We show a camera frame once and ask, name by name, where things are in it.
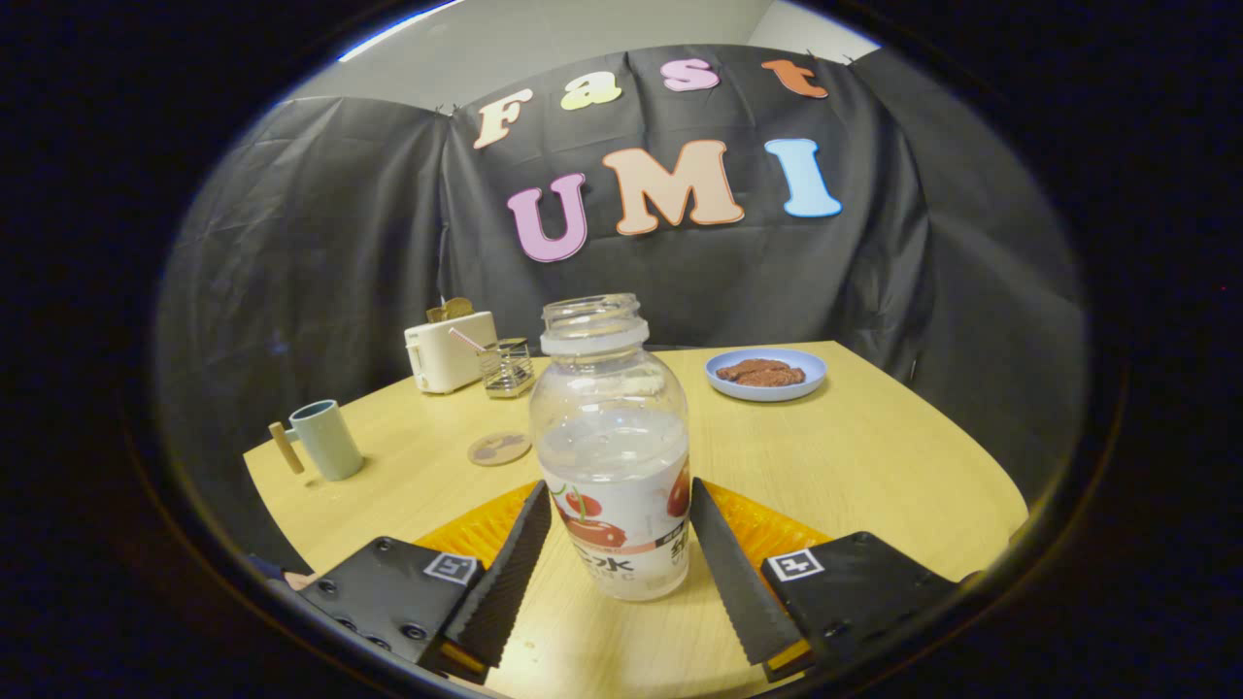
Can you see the blue plate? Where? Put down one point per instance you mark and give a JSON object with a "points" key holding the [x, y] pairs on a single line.
{"points": [[767, 393]]}

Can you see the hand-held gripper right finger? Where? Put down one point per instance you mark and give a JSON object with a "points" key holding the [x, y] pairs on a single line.
{"points": [[738, 582]]}

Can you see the small clear glass jar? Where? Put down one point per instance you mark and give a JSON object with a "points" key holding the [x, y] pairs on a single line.
{"points": [[507, 374]]}

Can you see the round wooden coaster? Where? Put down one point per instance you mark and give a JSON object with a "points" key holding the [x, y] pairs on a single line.
{"points": [[500, 449]]}

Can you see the clear plastic juice bottle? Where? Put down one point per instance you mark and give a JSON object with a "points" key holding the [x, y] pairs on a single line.
{"points": [[610, 466]]}

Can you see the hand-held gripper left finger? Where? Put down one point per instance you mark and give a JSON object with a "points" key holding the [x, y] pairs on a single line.
{"points": [[505, 582]]}

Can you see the brown toast slice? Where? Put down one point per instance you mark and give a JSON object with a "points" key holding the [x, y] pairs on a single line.
{"points": [[452, 311]]}

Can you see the black backdrop cloth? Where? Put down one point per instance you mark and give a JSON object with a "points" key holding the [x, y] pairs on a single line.
{"points": [[320, 243]]}

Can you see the white toaster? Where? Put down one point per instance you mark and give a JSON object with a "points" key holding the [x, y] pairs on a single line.
{"points": [[442, 359]]}

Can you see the wooden table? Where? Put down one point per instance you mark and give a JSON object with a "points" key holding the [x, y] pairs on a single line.
{"points": [[825, 456]]}

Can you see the brown meat slice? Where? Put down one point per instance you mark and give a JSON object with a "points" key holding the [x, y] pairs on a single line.
{"points": [[785, 378], [748, 369]]}

